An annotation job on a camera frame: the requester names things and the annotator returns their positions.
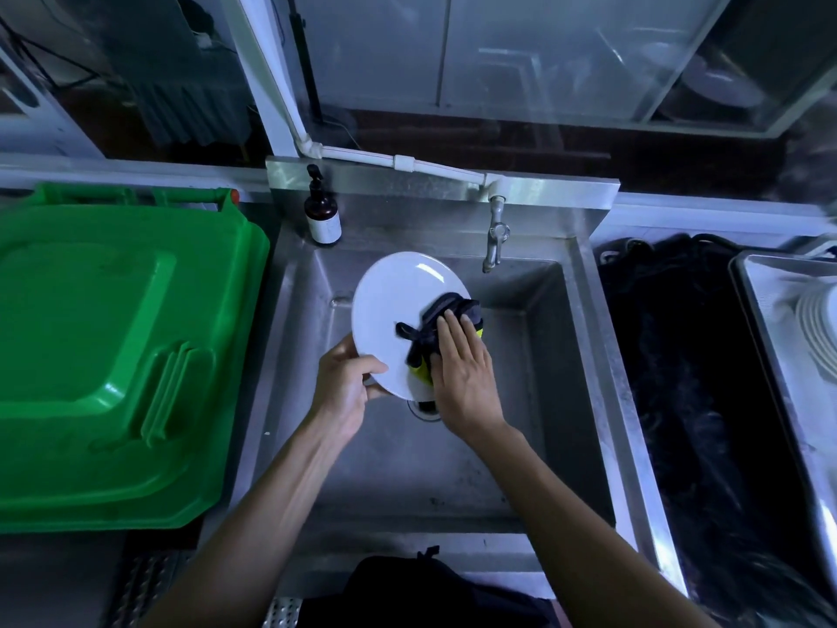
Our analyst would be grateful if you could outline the person's left hand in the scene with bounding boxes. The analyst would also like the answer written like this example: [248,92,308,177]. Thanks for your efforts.
[306,332,391,447]

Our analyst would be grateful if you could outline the person's right hand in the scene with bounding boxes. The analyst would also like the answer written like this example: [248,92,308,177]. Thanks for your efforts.
[428,310,509,447]

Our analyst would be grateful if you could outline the dark yellow scrubbing sponge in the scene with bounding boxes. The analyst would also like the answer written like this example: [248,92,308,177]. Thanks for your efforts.
[394,293,485,387]

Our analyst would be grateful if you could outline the white round plate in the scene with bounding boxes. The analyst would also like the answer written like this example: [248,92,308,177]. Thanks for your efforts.
[351,251,473,403]

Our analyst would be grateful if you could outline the person's right forearm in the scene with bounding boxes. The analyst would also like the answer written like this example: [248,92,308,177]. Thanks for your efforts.
[458,421,721,628]

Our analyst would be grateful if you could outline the person's left forearm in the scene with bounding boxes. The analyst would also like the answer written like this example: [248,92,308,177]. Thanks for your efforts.
[139,417,359,628]

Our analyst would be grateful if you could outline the metal water tap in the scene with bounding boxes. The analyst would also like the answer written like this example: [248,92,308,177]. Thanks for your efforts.
[482,195,511,274]

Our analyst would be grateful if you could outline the stainless steel sink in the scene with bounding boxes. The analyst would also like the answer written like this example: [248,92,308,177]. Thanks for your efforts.
[196,157,689,600]

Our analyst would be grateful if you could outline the dark pump soap bottle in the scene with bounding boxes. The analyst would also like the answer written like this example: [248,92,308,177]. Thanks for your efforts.
[303,164,344,248]

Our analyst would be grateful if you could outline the white water pipe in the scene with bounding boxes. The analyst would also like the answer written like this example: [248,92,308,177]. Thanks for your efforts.
[293,132,512,205]

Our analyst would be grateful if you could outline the black plastic bag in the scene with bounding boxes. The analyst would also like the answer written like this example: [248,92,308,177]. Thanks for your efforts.
[595,233,837,628]

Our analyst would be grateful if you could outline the person's dark clothing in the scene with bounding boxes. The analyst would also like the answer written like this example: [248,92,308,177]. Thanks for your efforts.
[293,546,558,628]

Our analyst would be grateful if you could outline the green plastic bin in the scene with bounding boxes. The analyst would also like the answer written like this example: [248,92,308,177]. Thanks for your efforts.
[0,182,272,536]

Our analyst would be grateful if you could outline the metal tray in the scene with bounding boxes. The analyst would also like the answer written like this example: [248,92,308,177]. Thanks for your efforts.
[728,250,837,599]

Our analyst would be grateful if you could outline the perforated metal floor plate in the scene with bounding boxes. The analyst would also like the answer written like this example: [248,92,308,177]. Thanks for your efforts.
[106,549,303,628]

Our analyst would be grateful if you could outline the stack of white plates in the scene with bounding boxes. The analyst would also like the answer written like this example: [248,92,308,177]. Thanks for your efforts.
[794,280,837,381]

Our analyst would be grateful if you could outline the white window frame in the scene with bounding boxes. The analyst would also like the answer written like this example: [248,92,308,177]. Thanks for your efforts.
[218,0,310,159]

